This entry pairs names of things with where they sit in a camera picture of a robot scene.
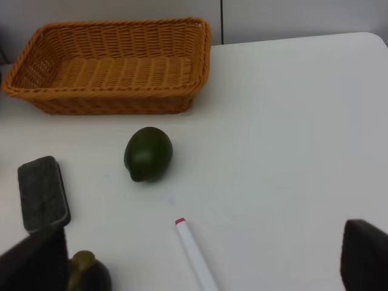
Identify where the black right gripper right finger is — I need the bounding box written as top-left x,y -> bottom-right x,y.
340,219 -> 387,291

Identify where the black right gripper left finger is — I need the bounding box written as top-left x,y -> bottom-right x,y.
1,227 -> 70,290

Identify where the black whiteboard eraser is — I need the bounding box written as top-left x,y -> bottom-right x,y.
18,156 -> 71,234

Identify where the white marker pen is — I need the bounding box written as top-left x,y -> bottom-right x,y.
175,218 -> 219,291

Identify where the green lime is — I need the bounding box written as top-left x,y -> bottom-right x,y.
124,127 -> 173,182

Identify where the dark purple mangosteen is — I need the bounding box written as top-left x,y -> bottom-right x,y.
67,250 -> 112,291

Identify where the orange wicker basket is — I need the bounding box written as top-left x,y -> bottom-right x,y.
2,18 -> 212,115

